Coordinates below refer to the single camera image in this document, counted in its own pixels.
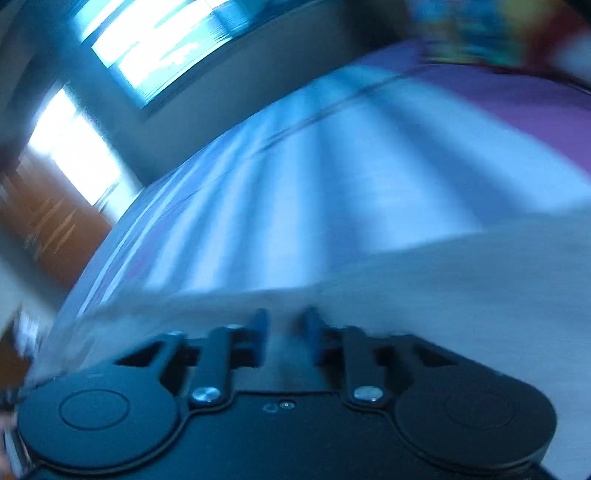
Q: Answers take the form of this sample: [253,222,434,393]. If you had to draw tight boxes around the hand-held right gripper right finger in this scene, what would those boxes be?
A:
[304,307,451,409]

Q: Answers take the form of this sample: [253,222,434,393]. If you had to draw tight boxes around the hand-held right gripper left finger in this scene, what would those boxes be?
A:
[115,309,271,409]

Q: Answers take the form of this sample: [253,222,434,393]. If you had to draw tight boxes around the grey towel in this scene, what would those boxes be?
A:
[28,200,591,480]

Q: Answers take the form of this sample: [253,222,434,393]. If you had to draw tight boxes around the striped bed sheet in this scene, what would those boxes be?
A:
[39,37,591,324]

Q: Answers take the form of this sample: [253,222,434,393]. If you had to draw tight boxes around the wooden cabinet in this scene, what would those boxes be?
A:
[0,152,115,292]

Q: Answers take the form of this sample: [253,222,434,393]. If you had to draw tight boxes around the window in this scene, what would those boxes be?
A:
[74,0,262,110]
[27,83,124,207]

